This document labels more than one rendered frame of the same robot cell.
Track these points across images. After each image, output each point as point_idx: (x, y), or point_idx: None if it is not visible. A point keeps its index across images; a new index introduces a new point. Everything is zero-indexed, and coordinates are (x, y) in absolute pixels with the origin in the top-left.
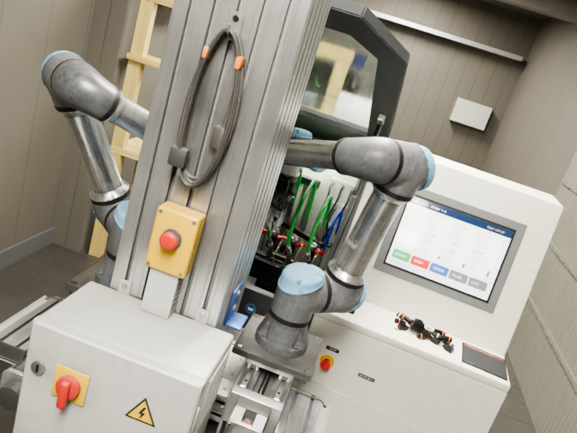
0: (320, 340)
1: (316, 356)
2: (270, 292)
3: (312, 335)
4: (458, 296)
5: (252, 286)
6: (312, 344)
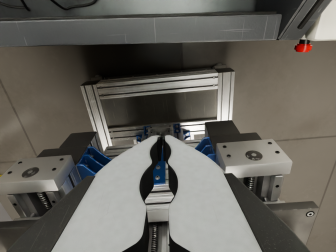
0: (315, 215)
1: (305, 243)
2: (196, 14)
3: (303, 211)
4: None
5: (152, 27)
6: (302, 228)
